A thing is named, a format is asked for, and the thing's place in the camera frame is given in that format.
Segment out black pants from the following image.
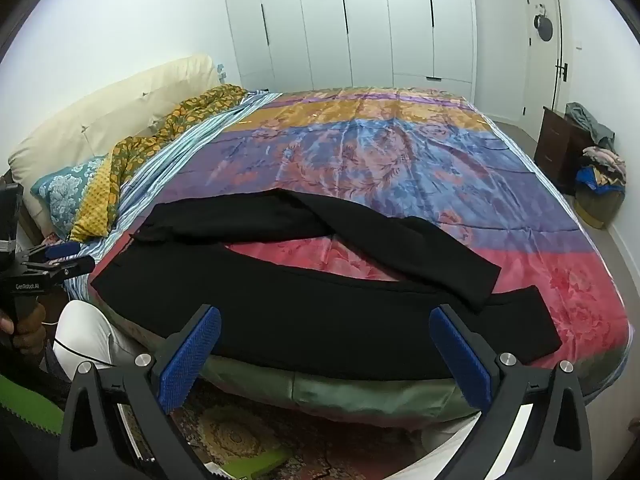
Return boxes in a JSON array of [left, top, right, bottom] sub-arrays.
[[91, 190, 561, 382]]

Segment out person's left hand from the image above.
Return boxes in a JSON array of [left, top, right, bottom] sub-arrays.
[[0, 304, 47, 356]]

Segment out yellow orange floral blanket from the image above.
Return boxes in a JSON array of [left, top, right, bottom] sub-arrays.
[[70, 84, 247, 243]]

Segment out teal floral pillow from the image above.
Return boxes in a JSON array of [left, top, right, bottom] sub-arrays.
[[30, 155, 105, 238]]

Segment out striped blue white sheet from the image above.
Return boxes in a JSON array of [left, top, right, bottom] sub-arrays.
[[66, 90, 282, 300]]

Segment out patterned floor rug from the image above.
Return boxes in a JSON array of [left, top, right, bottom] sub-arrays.
[[171, 379, 447, 479]]

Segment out laundry basket with clothes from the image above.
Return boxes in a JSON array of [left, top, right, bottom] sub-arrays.
[[574, 146, 626, 230]]

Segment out dark wooden nightstand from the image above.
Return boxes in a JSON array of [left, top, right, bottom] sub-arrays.
[[534, 107, 593, 196]]

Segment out colourful satin bedspread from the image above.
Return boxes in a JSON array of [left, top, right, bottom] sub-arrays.
[[69, 84, 633, 428]]

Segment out white wardrobe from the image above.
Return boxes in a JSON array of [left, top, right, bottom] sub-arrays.
[[226, 0, 476, 100]]

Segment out grey cloth on nightstand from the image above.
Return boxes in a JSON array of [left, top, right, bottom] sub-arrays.
[[565, 102, 615, 151]]

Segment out white door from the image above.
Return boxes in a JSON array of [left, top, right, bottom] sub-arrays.
[[522, 0, 570, 141]]

